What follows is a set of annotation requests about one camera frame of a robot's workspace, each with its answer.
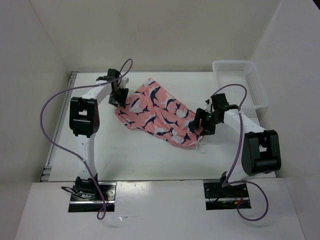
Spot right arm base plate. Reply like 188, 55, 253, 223
203, 181, 252, 211

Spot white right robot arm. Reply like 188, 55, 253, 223
188, 93, 282, 197

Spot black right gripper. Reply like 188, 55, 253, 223
190, 107, 222, 136

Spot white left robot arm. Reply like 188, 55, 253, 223
69, 68, 129, 200

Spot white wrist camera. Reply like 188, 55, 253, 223
117, 77, 129, 89
205, 98, 214, 113

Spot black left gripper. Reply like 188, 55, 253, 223
108, 86, 129, 109

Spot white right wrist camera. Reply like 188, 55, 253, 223
205, 98, 214, 113

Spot pink shark print shorts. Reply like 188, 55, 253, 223
114, 78, 207, 154

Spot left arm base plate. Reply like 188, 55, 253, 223
68, 182, 117, 213

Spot white plastic basket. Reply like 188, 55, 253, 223
212, 60, 269, 110

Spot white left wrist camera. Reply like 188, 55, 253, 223
117, 77, 129, 89

